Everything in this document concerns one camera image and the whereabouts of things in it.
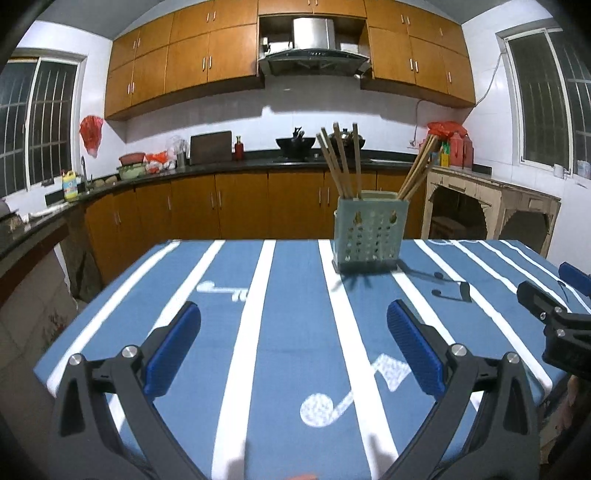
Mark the red bottle on counter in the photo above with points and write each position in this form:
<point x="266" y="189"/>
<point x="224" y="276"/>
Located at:
<point x="239" y="152"/>

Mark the left barred window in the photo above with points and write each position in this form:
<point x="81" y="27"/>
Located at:
<point x="37" y="107"/>

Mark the barred window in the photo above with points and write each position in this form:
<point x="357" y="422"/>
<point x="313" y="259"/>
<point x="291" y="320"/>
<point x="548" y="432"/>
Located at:
<point x="37" y="107"/>
<point x="551" y="83"/>

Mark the dark cutting board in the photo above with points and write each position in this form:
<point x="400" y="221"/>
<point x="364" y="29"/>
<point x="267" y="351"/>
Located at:
<point x="210" y="148"/>

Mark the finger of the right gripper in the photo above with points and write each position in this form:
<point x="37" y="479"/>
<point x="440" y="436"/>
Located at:
<point x="540" y="304"/>
<point x="575" y="278"/>

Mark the wooden lower kitchen cabinets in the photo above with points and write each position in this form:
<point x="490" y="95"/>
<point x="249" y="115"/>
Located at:
<point x="103" y="233"/>

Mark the beige carved side cabinet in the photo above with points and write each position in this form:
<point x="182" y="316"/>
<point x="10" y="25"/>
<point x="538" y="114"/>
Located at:
<point x="460" y="205"/>

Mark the sink faucet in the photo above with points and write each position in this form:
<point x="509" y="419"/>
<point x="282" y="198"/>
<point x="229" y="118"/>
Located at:
<point x="86" y="181"/>

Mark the yellow detergent bottle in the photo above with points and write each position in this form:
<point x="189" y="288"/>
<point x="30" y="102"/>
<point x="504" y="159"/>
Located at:
<point x="69" y="185"/>

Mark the steel range hood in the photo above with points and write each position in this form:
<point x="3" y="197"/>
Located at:
<point x="306" y="45"/>

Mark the wooden chopstick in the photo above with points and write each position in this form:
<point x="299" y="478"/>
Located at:
<point x="325" y="135"/>
<point x="357" y="152"/>
<point x="419" y="168"/>
<point x="333" y="170"/>
<point x="344" y="161"/>
<point x="420" y="176"/>
<point x="427" y="147"/>
<point x="422" y="173"/>

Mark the green perforated utensil holder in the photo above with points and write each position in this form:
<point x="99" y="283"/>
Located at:
<point x="369" y="232"/>

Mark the red packages on cabinet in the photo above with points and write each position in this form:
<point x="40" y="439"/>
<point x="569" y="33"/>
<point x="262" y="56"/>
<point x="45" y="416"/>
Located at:
<point x="457" y="148"/>

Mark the right barred window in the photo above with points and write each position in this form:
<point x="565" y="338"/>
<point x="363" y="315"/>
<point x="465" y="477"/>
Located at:
<point x="551" y="83"/>

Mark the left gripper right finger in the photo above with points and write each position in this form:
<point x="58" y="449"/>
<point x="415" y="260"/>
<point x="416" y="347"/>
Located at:
<point x="435" y="364"/>

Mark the black wok left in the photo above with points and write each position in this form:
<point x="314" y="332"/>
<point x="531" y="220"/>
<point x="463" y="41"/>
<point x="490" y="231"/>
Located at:
<point x="296" y="147"/>

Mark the stacked bowls on counter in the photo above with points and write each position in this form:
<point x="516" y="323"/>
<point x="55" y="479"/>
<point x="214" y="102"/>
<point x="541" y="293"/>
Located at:
<point x="131" y="166"/>

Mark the black wok with lid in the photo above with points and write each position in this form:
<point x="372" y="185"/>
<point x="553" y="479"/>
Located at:
<point x="349" y="143"/>

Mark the red plastic bag on wall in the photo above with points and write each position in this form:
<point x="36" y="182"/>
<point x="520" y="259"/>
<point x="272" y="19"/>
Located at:
<point x="90" y="130"/>

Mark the blue white striped tablecloth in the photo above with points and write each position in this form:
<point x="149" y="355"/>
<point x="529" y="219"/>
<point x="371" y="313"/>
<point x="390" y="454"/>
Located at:
<point x="294" y="369"/>

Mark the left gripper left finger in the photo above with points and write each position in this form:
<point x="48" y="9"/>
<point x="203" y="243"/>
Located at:
<point x="138" y="373"/>

